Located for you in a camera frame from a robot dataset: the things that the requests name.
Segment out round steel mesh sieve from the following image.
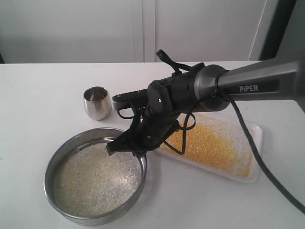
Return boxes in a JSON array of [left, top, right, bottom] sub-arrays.
[[44, 127, 147, 227]]

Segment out clear plastic tray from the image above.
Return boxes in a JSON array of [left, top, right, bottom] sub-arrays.
[[154, 112, 264, 184]]

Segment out stainless steel cup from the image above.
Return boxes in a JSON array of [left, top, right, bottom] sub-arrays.
[[83, 86, 112, 121]]

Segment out sieved yellow millet grains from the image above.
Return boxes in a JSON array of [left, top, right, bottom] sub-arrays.
[[159, 114, 253, 178]]

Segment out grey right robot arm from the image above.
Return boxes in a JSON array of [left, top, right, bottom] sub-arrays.
[[106, 60, 305, 156]]

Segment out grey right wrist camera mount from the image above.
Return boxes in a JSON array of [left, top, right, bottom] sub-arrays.
[[112, 89, 148, 111]]

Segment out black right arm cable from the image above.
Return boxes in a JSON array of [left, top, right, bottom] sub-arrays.
[[118, 49, 305, 215]]

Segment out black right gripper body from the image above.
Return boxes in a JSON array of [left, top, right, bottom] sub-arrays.
[[127, 112, 180, 152]]

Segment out yellow and white grains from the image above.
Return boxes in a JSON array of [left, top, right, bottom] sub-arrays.
[[53, 143, 142, 218]]

